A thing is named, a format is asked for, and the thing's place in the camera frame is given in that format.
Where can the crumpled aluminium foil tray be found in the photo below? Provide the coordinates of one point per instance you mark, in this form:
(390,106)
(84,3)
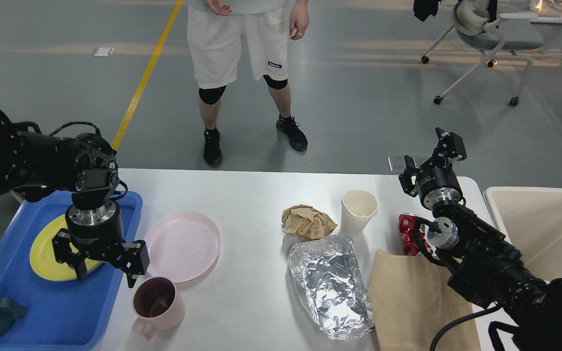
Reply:
(330,287)

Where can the crushed red can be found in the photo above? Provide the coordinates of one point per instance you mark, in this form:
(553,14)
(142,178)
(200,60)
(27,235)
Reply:
(406,223)

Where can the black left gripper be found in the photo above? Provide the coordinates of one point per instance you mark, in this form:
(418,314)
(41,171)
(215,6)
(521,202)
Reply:
(97,235)

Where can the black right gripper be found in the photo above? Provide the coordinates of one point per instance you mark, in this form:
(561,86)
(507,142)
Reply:
(436,184)

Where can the crumpled brown paper ball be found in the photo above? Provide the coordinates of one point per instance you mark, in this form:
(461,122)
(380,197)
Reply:
(307,222)

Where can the white waste bin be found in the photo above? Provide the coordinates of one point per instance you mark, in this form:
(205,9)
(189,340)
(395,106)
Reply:
(531,217)

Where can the standing person in white shorts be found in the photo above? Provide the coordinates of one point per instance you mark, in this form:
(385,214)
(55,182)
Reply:
(216,31)

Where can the white paper cup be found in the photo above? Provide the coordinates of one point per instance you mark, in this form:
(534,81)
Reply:
(357,209)

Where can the blue plastic tray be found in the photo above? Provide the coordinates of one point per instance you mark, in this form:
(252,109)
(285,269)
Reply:
(61,316)

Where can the yellow plate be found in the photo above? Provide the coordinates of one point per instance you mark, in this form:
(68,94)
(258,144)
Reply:
(42,258)

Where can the pink mug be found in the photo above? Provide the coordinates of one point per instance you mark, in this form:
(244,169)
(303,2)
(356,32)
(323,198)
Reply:
(158,306)

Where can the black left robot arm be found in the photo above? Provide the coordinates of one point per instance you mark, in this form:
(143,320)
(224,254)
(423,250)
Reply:
(36,165)

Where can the pink plate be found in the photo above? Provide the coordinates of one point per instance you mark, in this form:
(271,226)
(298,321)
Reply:
(182,246)

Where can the grey office chair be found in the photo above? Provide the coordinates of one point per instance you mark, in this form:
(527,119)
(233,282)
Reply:
(496,32)

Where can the brown paper bag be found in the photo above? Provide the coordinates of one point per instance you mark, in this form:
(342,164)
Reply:
(411,301)

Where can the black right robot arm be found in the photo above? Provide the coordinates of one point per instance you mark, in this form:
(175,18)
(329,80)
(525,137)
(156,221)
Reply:
(485,269)

